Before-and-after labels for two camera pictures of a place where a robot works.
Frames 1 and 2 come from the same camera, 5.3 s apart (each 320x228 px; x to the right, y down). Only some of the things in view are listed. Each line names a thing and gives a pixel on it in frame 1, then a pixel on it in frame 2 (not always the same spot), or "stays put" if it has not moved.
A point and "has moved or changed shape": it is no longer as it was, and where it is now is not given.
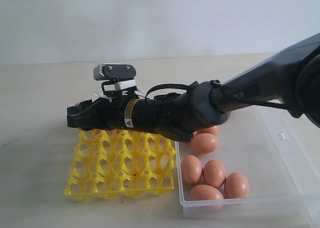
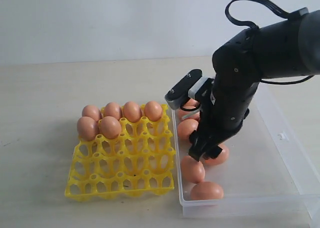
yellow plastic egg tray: (113, 163) stays put
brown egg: (236, 186) has moved or changed shape
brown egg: (214, 173) → (221, 158)
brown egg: (204, 191) stays put
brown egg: (191, 169) stays put
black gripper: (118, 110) → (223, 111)
